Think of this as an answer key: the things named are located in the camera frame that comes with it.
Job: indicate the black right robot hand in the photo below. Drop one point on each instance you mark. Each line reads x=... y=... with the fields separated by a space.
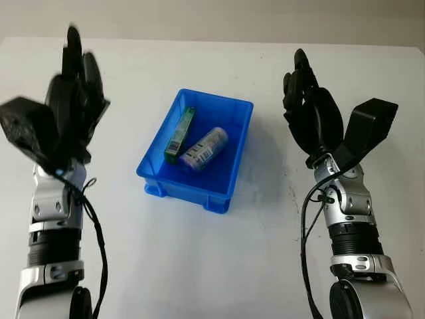
x=315 y=119

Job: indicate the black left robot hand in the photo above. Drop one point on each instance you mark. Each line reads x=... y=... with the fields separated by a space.
x=76 y=109

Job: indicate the green rectangular carton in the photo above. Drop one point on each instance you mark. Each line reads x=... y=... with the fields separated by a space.
x=181 y=133

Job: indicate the silver can with purple lid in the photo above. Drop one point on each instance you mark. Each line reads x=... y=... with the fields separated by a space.
x=207 y=148

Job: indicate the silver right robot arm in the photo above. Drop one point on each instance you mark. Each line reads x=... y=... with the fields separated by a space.
x=352 y=199

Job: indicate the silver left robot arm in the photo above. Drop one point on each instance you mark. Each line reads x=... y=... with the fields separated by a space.
x=53 y=206

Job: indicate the blue plastic tray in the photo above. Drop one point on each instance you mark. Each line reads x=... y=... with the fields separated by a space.
x=199 y=196

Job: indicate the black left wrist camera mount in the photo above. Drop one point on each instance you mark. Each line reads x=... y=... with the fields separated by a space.
x=26 y=126

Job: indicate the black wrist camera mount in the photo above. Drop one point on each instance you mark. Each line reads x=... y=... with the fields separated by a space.
x=368 y=123
x=26 y=126

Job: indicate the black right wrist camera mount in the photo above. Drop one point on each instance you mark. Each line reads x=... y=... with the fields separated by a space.
x=368 y=123

